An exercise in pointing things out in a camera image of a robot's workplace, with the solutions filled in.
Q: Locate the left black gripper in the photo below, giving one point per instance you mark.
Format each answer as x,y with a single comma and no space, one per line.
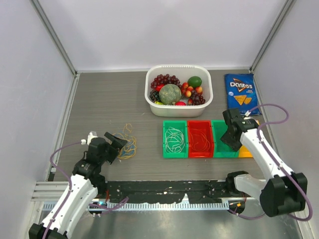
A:
115,147

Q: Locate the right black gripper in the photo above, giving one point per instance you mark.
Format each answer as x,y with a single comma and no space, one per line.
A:
225,139

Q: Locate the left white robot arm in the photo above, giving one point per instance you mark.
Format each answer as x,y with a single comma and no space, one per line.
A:
85,184

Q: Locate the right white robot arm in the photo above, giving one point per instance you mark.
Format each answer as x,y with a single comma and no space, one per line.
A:
283,191

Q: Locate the right green plastic bin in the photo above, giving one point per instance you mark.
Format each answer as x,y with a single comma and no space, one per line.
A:
221,150

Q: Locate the green plastic bin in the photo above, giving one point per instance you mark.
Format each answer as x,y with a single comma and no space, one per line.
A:
174,139
221,150

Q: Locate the yellow plastic bin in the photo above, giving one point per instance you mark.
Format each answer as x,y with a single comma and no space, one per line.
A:
244,152

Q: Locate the red plastic bin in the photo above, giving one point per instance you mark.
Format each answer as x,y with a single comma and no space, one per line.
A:
200,139

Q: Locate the blue Doritos chip bag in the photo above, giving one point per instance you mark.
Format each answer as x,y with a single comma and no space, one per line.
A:
241,92

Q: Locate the dark red grape bunch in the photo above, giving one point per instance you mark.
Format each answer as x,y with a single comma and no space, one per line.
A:
195,98

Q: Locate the left green plastic bin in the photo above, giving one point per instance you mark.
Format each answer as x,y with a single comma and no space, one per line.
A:
174,139

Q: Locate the red apple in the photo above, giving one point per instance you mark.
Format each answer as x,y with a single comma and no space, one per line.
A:
180,103

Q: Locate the dark blue grape bunch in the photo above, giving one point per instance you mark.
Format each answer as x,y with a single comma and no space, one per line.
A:
154,96

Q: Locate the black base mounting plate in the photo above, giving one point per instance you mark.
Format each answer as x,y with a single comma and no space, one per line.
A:
169,192

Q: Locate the red yellow cherry cluster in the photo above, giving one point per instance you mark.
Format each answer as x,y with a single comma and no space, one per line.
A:
185,87

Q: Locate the green lime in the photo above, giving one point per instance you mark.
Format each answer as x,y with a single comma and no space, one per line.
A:
194,81

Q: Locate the white plastic fruit basket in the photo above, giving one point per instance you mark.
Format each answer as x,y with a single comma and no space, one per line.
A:
183,72

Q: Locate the green speckled melon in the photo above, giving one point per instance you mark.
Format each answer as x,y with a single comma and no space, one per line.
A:
170,94

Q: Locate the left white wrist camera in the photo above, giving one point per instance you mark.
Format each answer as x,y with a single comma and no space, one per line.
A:
90,137

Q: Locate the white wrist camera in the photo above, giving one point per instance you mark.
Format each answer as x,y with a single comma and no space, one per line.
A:
248,116
90,137

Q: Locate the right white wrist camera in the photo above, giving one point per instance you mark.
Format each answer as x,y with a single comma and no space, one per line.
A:
248,116

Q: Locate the white slotted cable duct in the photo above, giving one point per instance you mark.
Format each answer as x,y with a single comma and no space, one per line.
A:
184,205

